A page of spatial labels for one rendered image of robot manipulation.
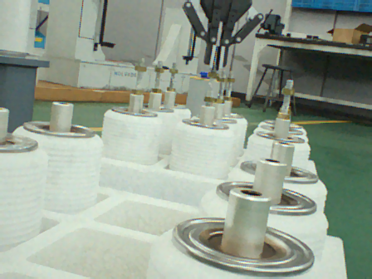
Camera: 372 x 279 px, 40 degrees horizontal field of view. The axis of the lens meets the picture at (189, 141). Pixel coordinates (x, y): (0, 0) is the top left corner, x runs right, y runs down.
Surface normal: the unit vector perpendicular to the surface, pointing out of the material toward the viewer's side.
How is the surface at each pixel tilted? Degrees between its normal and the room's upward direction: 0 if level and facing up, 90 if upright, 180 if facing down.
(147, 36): 90
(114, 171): 90
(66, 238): 90
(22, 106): 90
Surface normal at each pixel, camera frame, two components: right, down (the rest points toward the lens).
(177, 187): -0.19, 0.11
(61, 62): -0.55, 0.04
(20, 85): 0.82, 0.21
